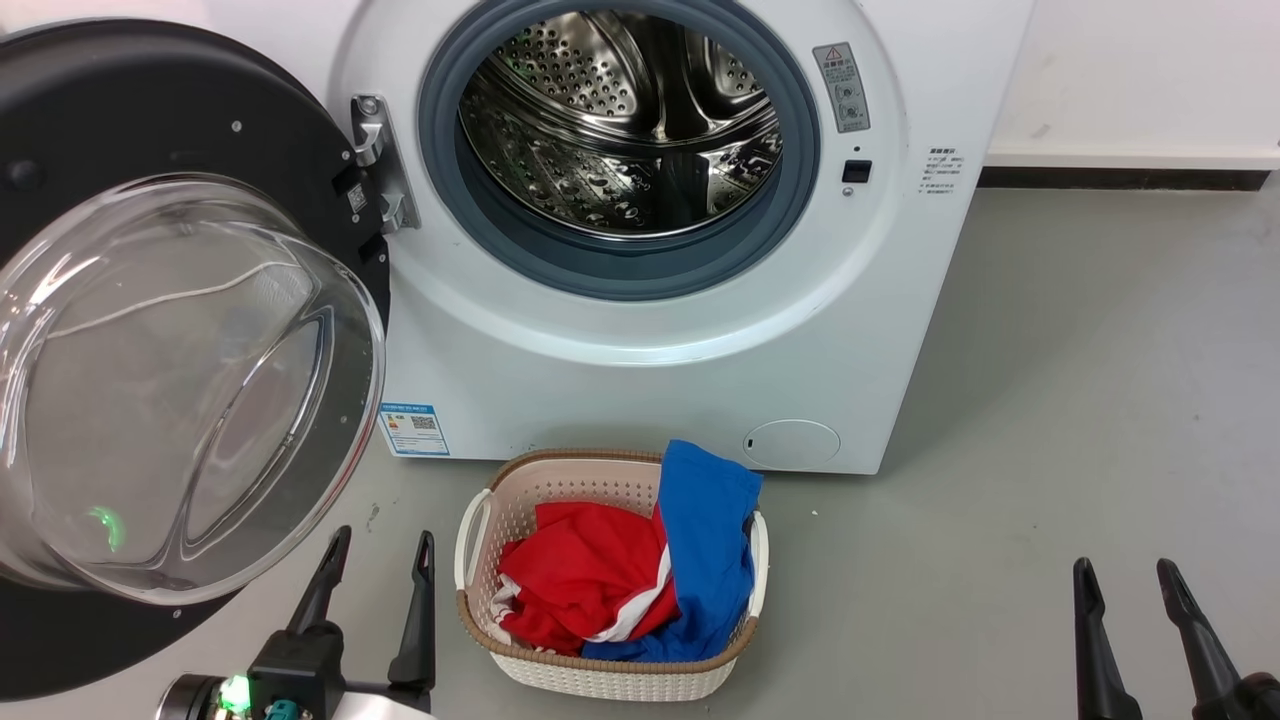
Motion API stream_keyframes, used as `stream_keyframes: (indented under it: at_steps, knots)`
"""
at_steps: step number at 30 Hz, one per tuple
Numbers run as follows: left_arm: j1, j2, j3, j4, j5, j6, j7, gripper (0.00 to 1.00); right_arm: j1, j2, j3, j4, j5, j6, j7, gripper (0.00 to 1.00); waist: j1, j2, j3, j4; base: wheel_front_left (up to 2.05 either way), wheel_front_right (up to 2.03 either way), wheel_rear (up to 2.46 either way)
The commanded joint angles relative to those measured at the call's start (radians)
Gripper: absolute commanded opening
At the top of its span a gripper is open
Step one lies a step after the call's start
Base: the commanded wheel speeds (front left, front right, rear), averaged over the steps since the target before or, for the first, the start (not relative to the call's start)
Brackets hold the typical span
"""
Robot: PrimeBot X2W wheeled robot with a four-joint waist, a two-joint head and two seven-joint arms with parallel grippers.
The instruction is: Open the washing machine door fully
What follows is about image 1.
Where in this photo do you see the red garment with white stripe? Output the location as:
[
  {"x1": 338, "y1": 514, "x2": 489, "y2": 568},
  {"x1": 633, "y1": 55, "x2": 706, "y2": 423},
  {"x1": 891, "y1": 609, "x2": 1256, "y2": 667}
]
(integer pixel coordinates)
[{"x1": 494, "y1": 501, "x2": 683, "y2": 657}]

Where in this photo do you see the black round glass washer door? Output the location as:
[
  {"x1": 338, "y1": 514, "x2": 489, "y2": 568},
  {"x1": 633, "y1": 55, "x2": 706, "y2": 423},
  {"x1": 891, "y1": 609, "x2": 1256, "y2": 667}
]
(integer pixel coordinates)
[{"x1": 0, "y1": 18, "x2": 393, "y2": 702}]

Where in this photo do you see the round white filter cover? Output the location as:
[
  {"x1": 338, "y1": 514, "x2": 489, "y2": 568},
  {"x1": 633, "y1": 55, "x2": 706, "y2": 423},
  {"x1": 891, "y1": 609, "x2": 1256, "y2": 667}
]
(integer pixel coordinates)
[{"x1": 742, "y1": 418, "x2": 842, "y2": 470}]

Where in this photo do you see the blue garment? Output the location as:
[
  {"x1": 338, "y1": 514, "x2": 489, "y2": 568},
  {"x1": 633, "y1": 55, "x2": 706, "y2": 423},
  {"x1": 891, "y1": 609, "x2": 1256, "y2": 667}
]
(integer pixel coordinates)
[{"x1": 581, "y1": 439, "x2": 764, "y2": 664}]

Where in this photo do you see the beige woven plastic laundry basket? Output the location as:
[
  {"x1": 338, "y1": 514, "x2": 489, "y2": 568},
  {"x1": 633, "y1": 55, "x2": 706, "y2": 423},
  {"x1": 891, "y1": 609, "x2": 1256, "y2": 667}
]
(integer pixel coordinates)
[{"x1": 454, "y1": 448, "x2": 770, "y2": 703}]

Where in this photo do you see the grey warning sticker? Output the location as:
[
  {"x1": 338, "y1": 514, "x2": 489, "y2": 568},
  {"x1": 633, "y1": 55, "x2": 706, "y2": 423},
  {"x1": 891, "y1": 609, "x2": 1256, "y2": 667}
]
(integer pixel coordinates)
[{"x1": 811, "y1": 41, "x2": 872, "y2": 135}]

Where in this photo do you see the white front-load washing machine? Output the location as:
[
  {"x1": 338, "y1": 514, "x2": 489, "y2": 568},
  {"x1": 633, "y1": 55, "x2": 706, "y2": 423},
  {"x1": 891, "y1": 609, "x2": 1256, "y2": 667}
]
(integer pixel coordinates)
[{"x1": 328, "y1": 0, "x2": 1037, "y2": 477}]

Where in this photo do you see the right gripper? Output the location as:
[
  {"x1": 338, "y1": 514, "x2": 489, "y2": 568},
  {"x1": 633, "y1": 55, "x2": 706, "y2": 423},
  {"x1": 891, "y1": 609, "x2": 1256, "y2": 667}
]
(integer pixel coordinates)
[{"x1": 1072, "y1": 557, "x2": 1280, "y2": 720}]

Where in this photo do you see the metal door hinge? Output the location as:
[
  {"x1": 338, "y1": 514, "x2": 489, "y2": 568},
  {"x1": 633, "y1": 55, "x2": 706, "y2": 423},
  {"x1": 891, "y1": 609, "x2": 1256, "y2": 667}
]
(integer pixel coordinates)
[{"x1": 349, "y1": 94, "x2": 422, "y2": 237}]

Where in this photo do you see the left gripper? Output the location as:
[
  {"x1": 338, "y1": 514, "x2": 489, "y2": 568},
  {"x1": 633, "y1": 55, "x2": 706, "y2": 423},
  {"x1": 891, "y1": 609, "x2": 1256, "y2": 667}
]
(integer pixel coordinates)
[{"x1": 158, "y1": 525, "x2": 438, "y2": 720}]

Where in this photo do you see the blue energy label sticker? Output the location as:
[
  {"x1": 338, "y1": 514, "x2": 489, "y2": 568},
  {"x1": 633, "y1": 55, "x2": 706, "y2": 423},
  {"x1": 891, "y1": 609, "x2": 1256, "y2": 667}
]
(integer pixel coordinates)
[{"x1": 379, "y1": 402, "x2": 452, "y2": 459}]

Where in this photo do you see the white floor cable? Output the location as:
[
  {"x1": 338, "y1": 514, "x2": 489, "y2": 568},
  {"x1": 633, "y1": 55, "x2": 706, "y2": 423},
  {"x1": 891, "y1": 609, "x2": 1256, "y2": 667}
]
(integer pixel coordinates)
[{"x1": 45, "y1": 261, "x2": 303, "y2": 338}]

